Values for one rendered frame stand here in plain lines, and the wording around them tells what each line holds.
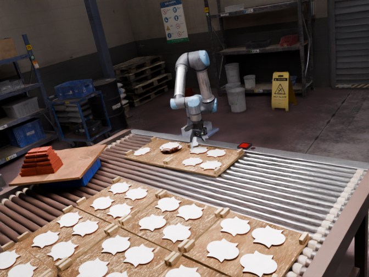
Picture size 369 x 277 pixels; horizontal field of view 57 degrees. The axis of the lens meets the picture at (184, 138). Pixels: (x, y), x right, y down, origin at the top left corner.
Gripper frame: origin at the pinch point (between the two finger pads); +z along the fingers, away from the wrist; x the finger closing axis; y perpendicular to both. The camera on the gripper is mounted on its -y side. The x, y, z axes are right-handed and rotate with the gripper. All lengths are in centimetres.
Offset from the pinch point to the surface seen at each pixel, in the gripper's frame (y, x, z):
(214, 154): 15.2, -2.3, 2.4
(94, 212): -11, -84, 4
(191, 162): 7.6, -18.2, 2.7
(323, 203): 95, -27, 2
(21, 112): -431, 75, 43
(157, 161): -19.0, -22.4, 4.7
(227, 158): 25.5, -3.1, 3.0
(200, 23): -315, 447, -33
